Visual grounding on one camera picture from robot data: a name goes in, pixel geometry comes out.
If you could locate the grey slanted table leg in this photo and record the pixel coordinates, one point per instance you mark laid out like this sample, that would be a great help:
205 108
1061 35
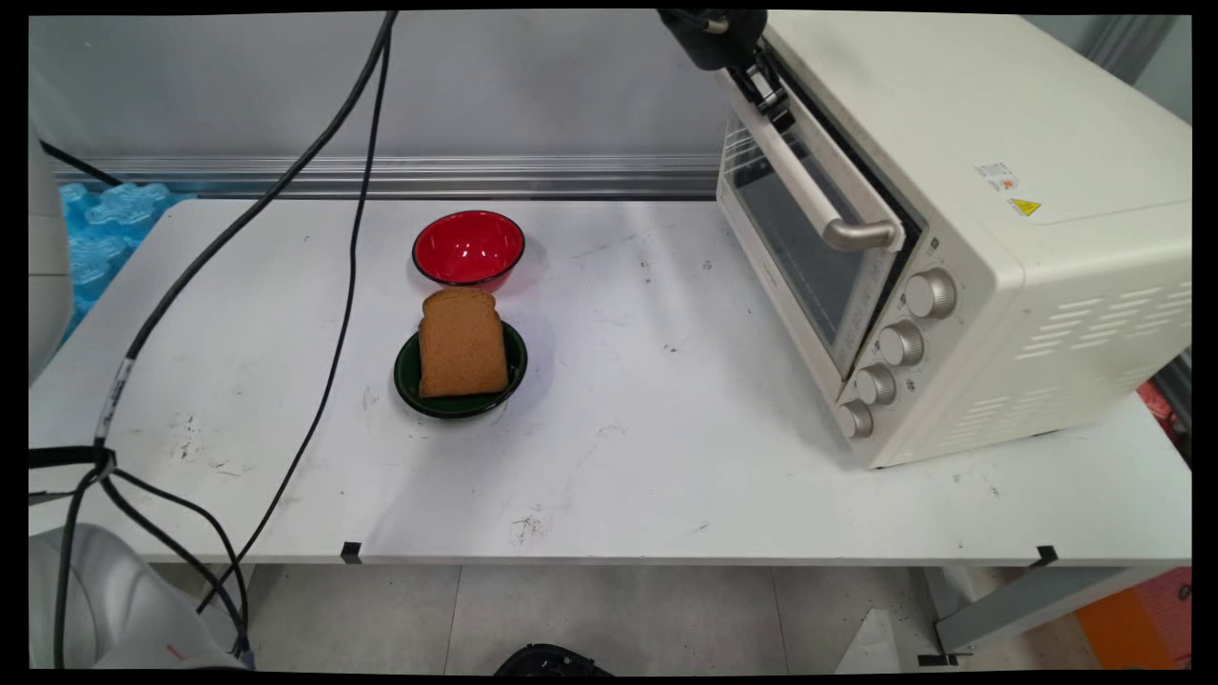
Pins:
1028 609

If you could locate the brown bread slice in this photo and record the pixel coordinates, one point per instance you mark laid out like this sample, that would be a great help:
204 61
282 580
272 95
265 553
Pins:
462 347

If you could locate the black tape on floor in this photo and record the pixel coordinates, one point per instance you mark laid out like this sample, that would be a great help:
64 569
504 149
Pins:
937 660

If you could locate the blue foam mat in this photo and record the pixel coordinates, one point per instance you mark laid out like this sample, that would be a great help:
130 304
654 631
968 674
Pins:
105 238

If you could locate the cream toaster oven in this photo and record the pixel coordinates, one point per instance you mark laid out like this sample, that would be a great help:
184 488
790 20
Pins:
1047 285

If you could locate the aluminium rail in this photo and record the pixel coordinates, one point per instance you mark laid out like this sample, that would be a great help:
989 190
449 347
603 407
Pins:
571 176

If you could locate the yellow warning sticker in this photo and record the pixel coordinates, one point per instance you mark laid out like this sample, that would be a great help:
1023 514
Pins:
1026 206

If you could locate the dark green bowl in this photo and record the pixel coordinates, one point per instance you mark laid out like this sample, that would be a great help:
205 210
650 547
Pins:
406 381

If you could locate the white label sticker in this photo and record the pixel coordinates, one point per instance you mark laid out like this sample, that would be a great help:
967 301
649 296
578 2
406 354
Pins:
996 176

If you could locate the orange box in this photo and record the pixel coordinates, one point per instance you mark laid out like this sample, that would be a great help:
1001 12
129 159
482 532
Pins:
1137 623

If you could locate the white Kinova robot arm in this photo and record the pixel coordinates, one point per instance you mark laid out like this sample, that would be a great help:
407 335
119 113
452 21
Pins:
105 599

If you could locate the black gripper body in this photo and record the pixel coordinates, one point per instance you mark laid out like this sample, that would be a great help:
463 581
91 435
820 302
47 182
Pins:
714 33

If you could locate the red object beside table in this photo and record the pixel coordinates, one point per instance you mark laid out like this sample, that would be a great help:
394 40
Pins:
1166 409

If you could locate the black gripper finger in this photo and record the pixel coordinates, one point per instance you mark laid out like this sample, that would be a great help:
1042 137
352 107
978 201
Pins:
755 88
780 105

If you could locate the black round floor object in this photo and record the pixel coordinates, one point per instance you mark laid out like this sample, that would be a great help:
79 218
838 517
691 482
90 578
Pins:
552 661

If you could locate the red bowl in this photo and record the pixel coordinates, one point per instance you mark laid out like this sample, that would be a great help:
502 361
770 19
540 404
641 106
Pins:
468 247

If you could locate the large silver oven knob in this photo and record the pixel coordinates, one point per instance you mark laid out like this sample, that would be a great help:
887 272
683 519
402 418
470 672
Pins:
931 293

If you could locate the small silver oven knob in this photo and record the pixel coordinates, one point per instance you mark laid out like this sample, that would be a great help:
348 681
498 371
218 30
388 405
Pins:
855 420

